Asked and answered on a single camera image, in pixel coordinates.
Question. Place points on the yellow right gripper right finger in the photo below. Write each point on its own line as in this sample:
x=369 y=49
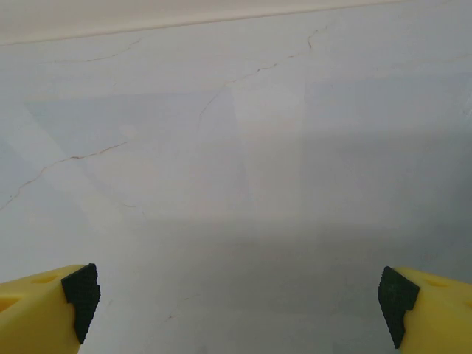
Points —
x=439 y=317

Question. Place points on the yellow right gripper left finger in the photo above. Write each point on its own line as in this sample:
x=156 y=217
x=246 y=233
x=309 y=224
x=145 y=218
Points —
x=33 y=317

